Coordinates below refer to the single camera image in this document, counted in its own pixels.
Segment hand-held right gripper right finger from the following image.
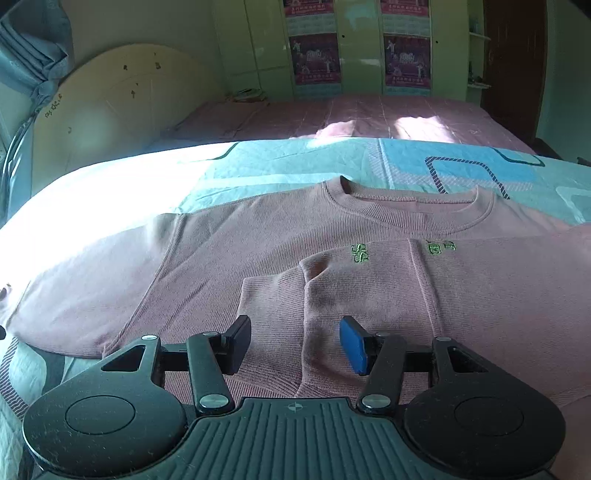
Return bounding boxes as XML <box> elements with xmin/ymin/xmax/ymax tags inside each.
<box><xmin>339</xmin><ymin>316</ymin><xmax>492</xmax><ymax>415</ymax></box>

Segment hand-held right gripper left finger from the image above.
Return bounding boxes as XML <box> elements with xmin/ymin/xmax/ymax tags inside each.
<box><xmin>99</xmin><ymin>315</ymin><xmax>252</xmax><ymax>415</ymax></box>

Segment pink knit sweater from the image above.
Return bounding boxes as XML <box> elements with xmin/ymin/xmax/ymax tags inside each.
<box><xmin>0</xmin><ymin>175</ymin><xmax>591</xmax><ymax>407</ymax></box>

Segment teal patterned bed sheet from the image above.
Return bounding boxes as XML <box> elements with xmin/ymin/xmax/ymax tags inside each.
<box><xmin>0</xmin><ymin>137</ymin><xmax>591</xmax><ymax>480</ymax></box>

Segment pink checked bed sheet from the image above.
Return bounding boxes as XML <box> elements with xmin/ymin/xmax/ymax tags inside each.
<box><xmin>143</xmin><ymin>95</ymin><xmax>539</xmax><ymax>155</ymax></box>

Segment cream wooden headboard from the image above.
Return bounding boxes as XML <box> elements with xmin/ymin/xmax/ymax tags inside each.
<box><xmin>30</xmin><ymin>44</ymin><xmax>227</xmax><ymax>199</ymax></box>

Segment pale green wardrobe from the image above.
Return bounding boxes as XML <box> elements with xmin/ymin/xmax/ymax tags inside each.
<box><xmin>212</xmin><ymin>0</ymin><xmax>488</xmax><ymax>101</ymax></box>

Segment white corner shelf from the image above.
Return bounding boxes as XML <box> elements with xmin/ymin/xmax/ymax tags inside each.
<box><xmin>465</xmin><ymin>14</ymin><xmax>492</xmax><ymax>92</ymax></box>

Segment dark brown door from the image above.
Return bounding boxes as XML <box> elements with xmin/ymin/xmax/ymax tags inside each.
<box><xmin>480</xmin><ymin>0</ymin><xmax>549</xmax><ymax>145</ymax></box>

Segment blue-grey curtain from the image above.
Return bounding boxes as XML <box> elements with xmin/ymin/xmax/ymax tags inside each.
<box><xmin>0</xmin><ymin>0</ymin><xmax>75</xmax><ymax>217</ymax></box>

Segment purple wall poster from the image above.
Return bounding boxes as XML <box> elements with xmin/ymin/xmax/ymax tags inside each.
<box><xmin>283</xmin><ymin>0</ymin><xmax>340</xmax><ymax>34</ymax></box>
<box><xmin>381</xmin><ymin>0</ymin><xmax>432</xmax><ymax>37</ymax></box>
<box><xmin>383</xmin><ymin>34</ymin><xmax>433</xmax><ymax>97</ymax></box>
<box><xmin>290</xmin><ymin>32</ymin><xmax>342</xmax><ymax>97</ymax></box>

